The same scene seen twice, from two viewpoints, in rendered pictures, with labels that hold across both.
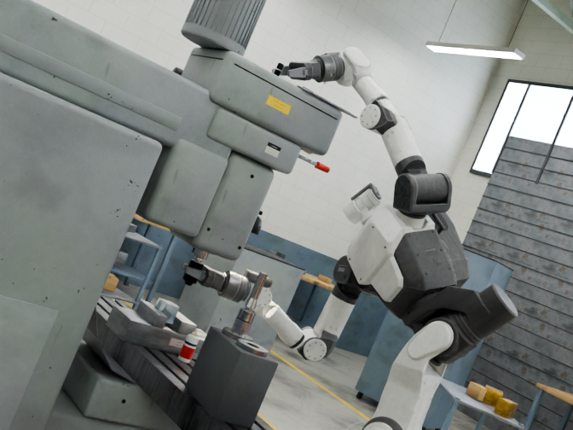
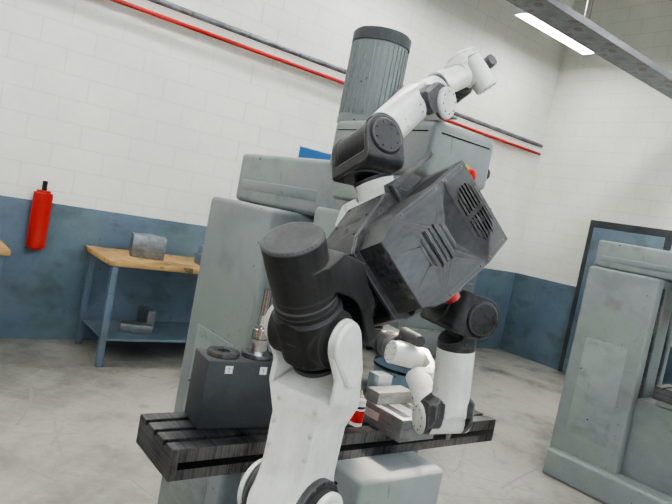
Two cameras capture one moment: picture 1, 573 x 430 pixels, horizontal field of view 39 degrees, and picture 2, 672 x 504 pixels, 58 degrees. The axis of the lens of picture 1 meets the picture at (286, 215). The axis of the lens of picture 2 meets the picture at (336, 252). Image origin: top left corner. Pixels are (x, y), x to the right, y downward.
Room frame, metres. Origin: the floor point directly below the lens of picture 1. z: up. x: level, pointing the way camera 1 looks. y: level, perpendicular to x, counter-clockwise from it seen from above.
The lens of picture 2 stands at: (2.32, -1.69, 1.59)
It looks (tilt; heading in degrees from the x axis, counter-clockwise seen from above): 4 degrees down; 88
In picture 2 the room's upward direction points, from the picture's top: 11 degrees clockwise
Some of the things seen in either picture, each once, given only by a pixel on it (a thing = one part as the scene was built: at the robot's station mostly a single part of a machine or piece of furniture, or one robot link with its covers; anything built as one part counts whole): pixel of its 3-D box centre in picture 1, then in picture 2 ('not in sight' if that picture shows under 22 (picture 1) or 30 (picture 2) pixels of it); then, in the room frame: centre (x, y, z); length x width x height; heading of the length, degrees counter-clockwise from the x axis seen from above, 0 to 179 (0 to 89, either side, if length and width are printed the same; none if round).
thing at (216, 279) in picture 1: (218, 281); (386, 343); (2.58, 0.12, 1.23); 0.13 x 0.12 x 0.10; 21
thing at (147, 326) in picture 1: (166, 328); (381, 402); (2.62, 0.22, 1.01); 0.35 x 0.15 x 0.11; 126
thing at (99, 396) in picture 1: (142, 390); (349, 457); (2.55, 0.20, 0.82); 0.50 x 0.35 x 0.12; 126
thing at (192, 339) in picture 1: (190, 344); (358, 407); (2.54, 0.12, 1.01); 0.04 x 0.04 x 0.11
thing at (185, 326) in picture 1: (176, 321); (389, 394); (2.64, 0.20, 1.05); 0.15 x 0.06 x 0.04; 36
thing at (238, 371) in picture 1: (231, 373); (234, 385); (2.17, -0.03, 1.06); 0.22 x 0.12 x 0.20; 29
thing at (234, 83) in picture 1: (260, 101); (406, 153); (2.54, 0.22, 1.81); 0.47 x 0.26 x 0.16; 126
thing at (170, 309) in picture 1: (165, 310); (379, 382); (2.60, 0.24, 1.07); 0.06 x 0.05 x 0.06; 36
